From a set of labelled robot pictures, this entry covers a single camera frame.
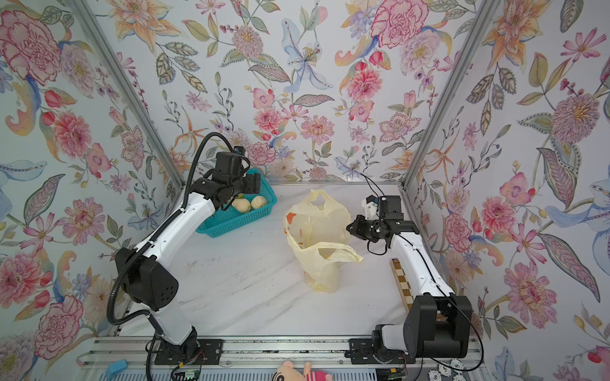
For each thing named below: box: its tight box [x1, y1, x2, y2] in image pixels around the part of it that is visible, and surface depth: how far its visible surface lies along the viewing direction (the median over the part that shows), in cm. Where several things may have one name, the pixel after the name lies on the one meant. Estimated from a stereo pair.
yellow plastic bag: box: [283, 188, 363, 293], surface depth 82 cm
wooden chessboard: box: [389, 257, 414, 315], surface depth 88 cm
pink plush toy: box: [271, 361, 333, 381], surface depth 67 cm
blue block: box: [105, 358, 128, 381], surface depth 72 cm
